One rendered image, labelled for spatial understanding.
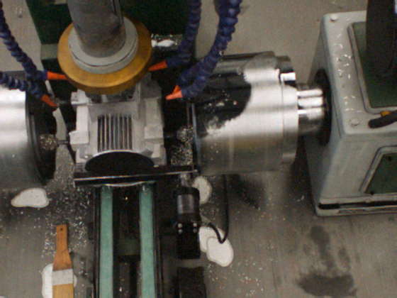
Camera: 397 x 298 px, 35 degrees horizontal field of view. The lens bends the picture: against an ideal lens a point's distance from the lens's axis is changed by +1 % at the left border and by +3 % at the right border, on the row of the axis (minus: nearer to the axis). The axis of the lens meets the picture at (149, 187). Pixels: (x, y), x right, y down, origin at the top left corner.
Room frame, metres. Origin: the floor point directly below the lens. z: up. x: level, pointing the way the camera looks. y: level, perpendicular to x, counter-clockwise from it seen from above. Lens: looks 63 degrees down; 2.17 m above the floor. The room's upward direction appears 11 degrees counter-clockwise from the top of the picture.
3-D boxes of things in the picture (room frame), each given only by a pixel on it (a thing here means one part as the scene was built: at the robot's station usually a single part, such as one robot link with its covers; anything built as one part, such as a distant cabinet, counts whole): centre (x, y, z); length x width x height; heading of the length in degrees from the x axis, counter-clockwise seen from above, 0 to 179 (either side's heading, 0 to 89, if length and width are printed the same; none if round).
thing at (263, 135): (0.71, -0.24, 1.04); 0.41 x 0.25 x 0.25; 82
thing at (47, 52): (0.91, 0.02, 0.97); 0.30 x 0.11 x 0.34; 82
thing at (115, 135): (0.75, 0.04, 1.02); 0.20 x 0.19 x 0.19; 172
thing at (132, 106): (0.79, 0.04, 1.11); 0.12 x 0.11 x 0.07; 172
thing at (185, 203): (0.71, -0.13, 0.92); 0.45 x 0.13 x 0.24; 172
